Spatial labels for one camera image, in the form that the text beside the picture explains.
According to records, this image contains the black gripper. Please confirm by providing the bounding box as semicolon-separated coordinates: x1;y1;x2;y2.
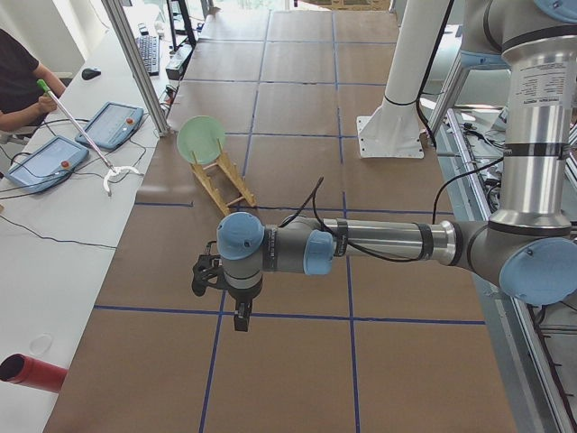
228;283;262;332

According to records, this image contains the light green plate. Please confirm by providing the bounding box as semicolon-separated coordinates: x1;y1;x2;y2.
177;115;225;165

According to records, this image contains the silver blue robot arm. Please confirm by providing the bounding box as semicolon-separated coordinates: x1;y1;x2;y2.
214;1;576;331

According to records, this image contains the wooden plate rack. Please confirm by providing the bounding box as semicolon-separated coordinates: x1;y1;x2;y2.
189;139;257;216

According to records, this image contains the brown paper table cover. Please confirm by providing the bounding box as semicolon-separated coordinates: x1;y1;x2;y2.
46;11;517;432

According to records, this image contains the clear plastic lid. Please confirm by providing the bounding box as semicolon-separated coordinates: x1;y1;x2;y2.
29;333;53;357

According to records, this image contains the far teach pendant tablet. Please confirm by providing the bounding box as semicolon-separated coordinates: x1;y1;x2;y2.
83;102;144;151

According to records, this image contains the teach pendant tablet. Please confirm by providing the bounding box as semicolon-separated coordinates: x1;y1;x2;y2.
83;102;144;151
6;135;89;193

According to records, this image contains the red cylinder bottle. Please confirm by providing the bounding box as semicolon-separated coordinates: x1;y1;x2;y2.
1;354;68;393

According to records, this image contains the near teach pendant tablet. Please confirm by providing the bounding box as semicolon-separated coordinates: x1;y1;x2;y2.
6;135;89;193

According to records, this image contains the black keyboard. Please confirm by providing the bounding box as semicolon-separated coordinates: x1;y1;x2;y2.
134;34;160;76

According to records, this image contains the black computer mouse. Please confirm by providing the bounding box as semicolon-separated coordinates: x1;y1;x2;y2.
81;68;102;81

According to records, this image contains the long grabber stick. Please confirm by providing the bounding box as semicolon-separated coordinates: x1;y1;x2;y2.
37;78;142;197

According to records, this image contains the person in black shirt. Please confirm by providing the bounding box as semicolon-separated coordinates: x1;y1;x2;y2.
1;30;66;132

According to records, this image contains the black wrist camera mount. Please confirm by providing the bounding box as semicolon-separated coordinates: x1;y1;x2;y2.
191;241;227;297

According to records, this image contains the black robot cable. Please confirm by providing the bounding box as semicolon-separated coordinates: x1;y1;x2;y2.
277;176;506;263

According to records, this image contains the aluminium side frame rail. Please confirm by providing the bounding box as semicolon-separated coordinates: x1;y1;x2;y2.
432;67;577;433

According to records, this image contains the aluminium frame post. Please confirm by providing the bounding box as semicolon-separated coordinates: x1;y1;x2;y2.
102;0;169;137

